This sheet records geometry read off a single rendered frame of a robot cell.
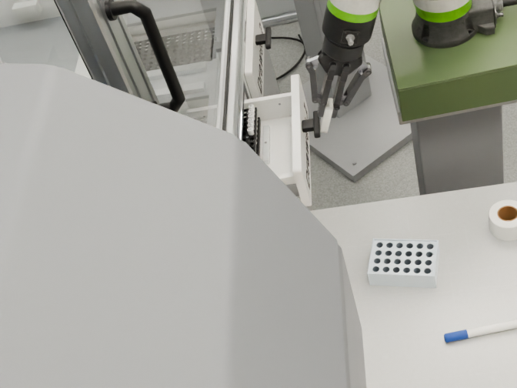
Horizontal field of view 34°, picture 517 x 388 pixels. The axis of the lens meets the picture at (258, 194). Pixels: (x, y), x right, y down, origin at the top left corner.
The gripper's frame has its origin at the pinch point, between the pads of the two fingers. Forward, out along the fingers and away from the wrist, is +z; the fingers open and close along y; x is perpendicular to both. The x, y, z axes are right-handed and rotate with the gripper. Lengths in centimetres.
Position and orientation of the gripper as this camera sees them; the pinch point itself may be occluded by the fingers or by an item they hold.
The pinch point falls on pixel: (326, 115)
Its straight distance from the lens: 170.4
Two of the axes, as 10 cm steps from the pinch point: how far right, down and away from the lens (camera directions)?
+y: 9.9, 0.9, 0.8
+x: 0.1, -7.4, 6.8
